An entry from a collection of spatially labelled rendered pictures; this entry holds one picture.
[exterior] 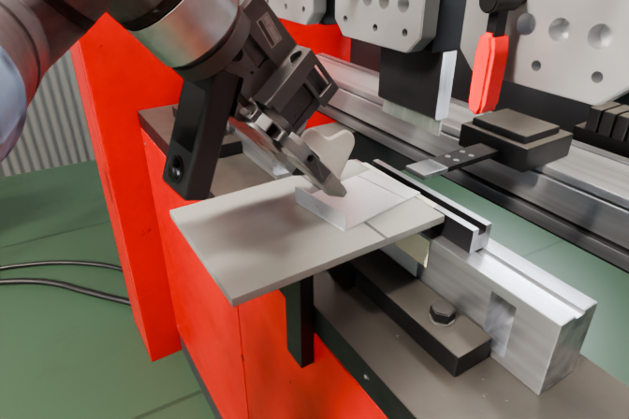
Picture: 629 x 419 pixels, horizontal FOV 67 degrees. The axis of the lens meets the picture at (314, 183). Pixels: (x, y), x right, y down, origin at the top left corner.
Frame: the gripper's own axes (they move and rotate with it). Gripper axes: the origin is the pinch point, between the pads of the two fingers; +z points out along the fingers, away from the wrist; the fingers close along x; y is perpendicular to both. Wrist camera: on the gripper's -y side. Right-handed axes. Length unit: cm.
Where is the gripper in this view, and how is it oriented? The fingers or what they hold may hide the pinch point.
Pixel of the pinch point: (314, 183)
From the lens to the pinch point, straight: 50.5
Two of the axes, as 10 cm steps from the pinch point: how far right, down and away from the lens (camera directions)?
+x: -6.4, -3.6, 6.8
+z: 4.9, 4.9, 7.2
